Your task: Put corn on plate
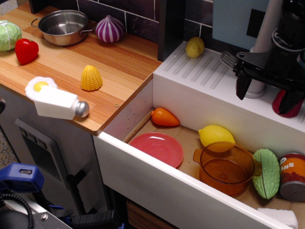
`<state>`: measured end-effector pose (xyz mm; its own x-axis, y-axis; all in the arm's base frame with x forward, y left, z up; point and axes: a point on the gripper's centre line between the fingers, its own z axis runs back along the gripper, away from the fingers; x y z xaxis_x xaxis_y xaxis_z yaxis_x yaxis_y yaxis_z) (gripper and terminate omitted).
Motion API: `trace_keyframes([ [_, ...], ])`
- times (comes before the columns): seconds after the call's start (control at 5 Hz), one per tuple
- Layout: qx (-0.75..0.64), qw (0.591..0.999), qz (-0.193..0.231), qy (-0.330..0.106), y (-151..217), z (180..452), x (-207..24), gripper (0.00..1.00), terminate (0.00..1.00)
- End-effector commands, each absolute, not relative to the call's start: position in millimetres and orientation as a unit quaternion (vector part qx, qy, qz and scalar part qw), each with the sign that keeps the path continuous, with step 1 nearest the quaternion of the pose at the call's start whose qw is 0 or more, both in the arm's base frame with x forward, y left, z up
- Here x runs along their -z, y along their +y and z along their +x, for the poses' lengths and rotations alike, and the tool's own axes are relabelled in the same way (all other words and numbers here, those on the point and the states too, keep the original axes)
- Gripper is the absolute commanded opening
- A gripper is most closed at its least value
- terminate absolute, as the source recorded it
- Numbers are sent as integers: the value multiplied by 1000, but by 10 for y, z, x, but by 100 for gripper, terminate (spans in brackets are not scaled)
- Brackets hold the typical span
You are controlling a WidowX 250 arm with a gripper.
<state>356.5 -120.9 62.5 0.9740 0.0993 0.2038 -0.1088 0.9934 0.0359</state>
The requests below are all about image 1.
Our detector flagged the grey toy faucet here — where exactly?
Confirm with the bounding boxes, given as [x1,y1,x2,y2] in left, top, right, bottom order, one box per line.
[245,0,283,99]

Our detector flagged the purple striped toy onion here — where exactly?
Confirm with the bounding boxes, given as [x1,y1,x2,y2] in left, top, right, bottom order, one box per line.
[96,15,124,43]

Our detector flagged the yellow toy lemon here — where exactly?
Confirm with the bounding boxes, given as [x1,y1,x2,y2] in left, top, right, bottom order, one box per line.
[198,125,235,153]

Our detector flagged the green toy bitter gourd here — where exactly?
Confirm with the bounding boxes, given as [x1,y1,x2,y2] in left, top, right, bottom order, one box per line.
[252,149,280,199]

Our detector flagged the stainless steel pot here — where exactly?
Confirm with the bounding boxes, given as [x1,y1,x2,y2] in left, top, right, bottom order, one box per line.
[31,10,97,46]

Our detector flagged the black cable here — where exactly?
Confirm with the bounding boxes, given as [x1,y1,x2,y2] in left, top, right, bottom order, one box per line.
[0,193,34,229]

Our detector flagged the grey toy spatula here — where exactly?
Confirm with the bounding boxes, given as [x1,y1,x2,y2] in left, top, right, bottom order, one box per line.
[220,51,238,69]

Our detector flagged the red toy beans can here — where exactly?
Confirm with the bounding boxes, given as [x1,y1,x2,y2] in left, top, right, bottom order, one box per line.
[279,152,305,202]

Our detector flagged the yellow toy corn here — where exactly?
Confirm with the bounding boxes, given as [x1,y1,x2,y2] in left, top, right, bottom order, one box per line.
[81,65,103,91]

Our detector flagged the blue clamp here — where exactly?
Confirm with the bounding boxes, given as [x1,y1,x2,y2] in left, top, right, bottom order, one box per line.
[0,163,44,193]

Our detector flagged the pink plastic plate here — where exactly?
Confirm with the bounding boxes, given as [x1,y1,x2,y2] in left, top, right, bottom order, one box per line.
[129,132,184,168]

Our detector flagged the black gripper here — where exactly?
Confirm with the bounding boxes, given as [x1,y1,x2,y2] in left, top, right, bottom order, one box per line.
[233,51,305,115]

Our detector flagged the orange toy carrot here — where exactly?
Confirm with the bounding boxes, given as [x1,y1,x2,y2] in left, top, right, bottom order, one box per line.
[151,107,180,126]

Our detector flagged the yellow toy potato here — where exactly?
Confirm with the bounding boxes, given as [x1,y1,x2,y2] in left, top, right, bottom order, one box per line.
[185,37,205,58]

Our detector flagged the white salt shaker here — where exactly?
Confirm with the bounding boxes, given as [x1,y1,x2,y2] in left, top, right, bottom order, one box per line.
[33,86,90,120]

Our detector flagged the grey toy oven door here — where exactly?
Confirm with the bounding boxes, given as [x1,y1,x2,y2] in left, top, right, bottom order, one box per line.
[15,118,70,190]

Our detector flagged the green toy cabbage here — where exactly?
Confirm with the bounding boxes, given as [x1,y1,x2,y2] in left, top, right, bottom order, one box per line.
[0,20,22,51]

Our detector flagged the toy fried egg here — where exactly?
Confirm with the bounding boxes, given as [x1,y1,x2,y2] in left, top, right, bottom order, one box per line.
[25,76,58,100]

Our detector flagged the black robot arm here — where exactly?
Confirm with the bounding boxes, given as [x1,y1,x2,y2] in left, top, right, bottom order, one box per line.
[233,0,305,115]

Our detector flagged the red toy pepper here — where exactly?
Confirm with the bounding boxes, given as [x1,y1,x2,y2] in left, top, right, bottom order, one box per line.
[272,90,304,118]

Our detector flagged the transparent orange plastic pot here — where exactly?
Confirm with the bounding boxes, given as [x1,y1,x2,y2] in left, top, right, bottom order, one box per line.
[193,142,262,197]

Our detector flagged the white toy sink basin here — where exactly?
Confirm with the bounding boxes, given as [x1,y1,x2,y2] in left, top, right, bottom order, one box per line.
[94,43,305,229]

